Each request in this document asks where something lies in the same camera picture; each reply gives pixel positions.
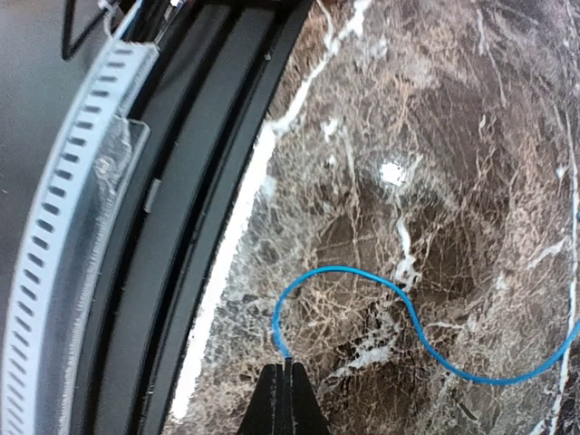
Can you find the clear acrylic plate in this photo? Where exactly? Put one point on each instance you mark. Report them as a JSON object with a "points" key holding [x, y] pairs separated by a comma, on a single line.
{"points": [[78, 268]]}

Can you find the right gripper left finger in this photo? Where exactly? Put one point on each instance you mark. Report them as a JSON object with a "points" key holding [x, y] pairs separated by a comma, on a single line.
{"points": [[264, 413]]}

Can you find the white slotted cable duct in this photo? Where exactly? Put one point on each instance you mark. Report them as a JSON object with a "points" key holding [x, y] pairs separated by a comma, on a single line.
{"points": [[110, 89]]}

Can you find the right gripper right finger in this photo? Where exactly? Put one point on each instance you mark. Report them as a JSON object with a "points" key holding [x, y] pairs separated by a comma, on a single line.
{"points": [[302, 411]]}

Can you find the black front rail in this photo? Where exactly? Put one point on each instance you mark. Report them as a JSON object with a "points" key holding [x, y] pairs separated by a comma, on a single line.
{"points": [[219, 65]]}

